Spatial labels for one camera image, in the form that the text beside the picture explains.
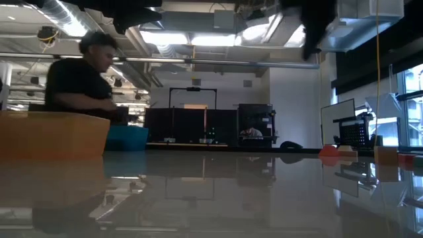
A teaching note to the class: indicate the whiteboard on stand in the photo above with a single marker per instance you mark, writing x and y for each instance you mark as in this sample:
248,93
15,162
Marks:
337,115

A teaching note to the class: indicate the black partition screen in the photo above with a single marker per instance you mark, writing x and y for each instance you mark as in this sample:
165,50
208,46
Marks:
122,120
158,125

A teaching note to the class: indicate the black perforated panel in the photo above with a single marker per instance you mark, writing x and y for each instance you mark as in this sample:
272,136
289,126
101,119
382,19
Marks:
355,132

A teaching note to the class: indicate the ceiling light panel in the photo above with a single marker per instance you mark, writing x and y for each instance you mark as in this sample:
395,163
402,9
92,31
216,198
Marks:
165,38

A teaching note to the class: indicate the red wooden block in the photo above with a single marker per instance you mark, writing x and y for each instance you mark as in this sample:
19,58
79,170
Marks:
407,161
328,151

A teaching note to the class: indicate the silver spiral duct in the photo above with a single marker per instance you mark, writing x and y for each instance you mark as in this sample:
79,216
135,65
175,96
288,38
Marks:
59,13

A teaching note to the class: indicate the black table frame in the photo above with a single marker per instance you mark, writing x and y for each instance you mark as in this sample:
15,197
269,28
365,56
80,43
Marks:
231,150

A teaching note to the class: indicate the white reflector panel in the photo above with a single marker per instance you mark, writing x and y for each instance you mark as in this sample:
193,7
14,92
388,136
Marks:
383,104

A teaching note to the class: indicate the black gantry frame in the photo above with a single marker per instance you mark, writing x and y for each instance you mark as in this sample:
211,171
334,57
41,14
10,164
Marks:
193,89

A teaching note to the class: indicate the grey ceiling pipe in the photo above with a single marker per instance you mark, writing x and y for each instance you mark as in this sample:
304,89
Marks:
215,62

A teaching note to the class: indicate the blue plastic bin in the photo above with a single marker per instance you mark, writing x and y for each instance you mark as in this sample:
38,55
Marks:
127,139

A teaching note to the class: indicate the natural wooden block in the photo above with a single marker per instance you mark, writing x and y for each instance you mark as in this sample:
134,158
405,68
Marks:
348,152

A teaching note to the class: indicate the orange wooden block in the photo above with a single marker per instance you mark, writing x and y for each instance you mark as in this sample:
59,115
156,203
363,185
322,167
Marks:
385,155

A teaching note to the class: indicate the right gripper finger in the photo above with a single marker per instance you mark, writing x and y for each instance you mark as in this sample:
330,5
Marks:
314,29

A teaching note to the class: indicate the orange plastic bin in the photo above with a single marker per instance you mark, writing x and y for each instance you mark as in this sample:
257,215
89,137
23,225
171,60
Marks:
49,135

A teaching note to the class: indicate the wooden desk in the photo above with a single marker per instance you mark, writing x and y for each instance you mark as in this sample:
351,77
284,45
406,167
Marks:
185,144

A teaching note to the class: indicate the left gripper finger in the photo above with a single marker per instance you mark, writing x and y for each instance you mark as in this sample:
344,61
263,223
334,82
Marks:
138,16

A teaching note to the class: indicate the black cabinet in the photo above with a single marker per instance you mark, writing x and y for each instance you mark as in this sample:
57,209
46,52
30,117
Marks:
256,114

